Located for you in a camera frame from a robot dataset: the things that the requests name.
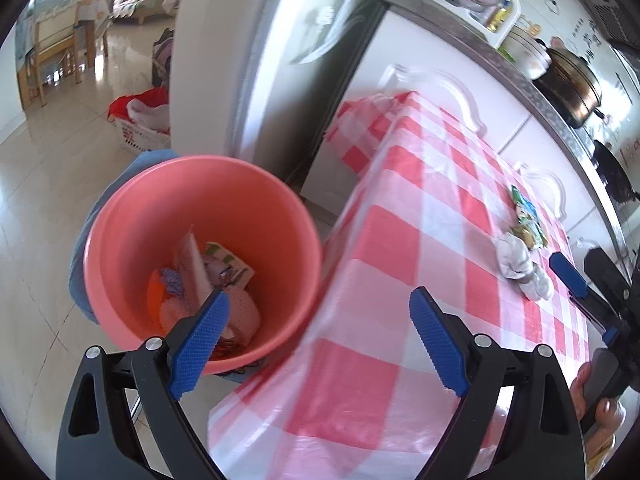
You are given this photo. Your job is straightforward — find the white laundry basket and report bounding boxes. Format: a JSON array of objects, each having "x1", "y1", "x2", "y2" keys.
[{"x1": 107, "y1": 87, "x2": 171, "y2": 154}]

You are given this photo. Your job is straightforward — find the white dish rack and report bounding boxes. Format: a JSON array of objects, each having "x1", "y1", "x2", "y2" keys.
[{"x1": 412, "y1": 0, "x2": 524, "y2": 50}]

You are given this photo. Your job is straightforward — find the white kitchen cabinets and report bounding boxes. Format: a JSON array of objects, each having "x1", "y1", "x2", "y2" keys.
[{"x1": 299, "y1": 6, "x2": 626, "y2": 261}]

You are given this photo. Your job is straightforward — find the pink plastic trash bucket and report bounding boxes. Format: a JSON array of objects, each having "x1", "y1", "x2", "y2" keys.
[{"x1": 84, "y1": 155, "x2": 322, "y2": 375}]

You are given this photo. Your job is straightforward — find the black wok pan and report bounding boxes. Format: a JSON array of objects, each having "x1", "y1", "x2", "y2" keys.
[{"x1": 591, "y1": 140, "x2": 639, "y2": 204}]

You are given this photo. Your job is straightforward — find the wooden chair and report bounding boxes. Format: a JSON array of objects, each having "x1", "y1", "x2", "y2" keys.
[{"x1": 16, "y1": 3, "x2": 111, "y2": 108}]

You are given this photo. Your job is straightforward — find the yellow-green sponge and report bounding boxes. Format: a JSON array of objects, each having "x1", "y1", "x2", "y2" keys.
[{"x1": 174, "y1": 231, "x2": 214, "y2": 312}]

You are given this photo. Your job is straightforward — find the blue patterned cloth wad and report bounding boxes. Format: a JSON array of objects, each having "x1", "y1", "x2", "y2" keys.
[{"x1": 160, "y1": 268, "x2": 184, "y2": 299}]

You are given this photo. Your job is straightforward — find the dark copper cooking pot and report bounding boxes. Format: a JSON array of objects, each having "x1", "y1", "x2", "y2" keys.
[{"x1": 534, "y1": 48, "x2": 605, "y2": 129}]

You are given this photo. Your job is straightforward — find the small white foam fruit net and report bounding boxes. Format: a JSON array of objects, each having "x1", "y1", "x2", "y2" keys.
[{"x1": 221, "y1": 286, "x2": 260, "y2": 347}]

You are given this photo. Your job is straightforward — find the green snack wrapper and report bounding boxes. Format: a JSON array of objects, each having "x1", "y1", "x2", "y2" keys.
[{"x1": 510, "y1": 185, "x2": 548, "y2": 250}]

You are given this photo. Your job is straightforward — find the red white checkered tablecloth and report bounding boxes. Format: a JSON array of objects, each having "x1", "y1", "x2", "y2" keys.
[{"x1": 208, "y1": 92, "x2": 589, "y2": 479}]

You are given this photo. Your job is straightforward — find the white rag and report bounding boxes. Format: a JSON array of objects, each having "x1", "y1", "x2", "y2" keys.
[{"x1": 496, "y1": 232, "x2": 554, "y2": 302}]

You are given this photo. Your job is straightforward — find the grey printed plastic package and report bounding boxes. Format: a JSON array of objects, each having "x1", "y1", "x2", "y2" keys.
[{"x1": 202, "y1": 242, "x2": 255, "y2": 289}]

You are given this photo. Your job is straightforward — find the glass partition with flower decal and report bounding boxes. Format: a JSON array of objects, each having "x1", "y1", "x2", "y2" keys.
[{"x1": 273, "y1": 0, "x2": 362, "y2": 66}]

